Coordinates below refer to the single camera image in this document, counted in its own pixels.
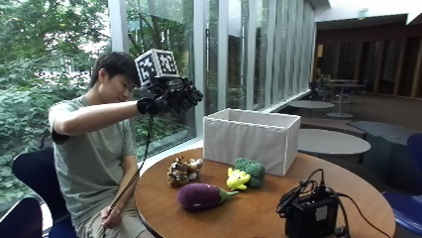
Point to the white marker cube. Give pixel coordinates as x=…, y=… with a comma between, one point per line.
x=156, y=66

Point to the the person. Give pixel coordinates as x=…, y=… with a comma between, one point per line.
x=89, y=158

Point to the white fabric storage box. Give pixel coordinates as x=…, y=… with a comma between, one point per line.
x=250, y=142

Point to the dark blue chair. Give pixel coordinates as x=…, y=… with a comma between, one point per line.
x=37, y=178
x=20, y=219

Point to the tiger plush toy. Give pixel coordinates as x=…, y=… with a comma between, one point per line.
x=183, y=172

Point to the purple eggplant plush toy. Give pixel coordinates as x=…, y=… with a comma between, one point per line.
x=203, y=195

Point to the green broccoli plush toy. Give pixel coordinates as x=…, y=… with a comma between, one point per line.
x=253, y=172

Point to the yellow plush toy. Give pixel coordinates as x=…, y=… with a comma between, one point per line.
x=237, y=179

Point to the small round grey table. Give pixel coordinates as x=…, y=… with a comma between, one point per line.
x=310, y=104

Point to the black background chair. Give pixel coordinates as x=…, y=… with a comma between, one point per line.
x=316, y=92

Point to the large round grey table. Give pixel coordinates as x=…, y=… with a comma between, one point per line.
x=332, y=142

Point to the black electronics box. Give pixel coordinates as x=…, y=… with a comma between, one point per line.
x=309, y=214

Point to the grey upholstered bench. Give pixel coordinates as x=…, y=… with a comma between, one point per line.
x=386, y=148

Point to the tall round pedestal table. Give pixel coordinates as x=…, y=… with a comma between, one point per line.
x=344, y=99

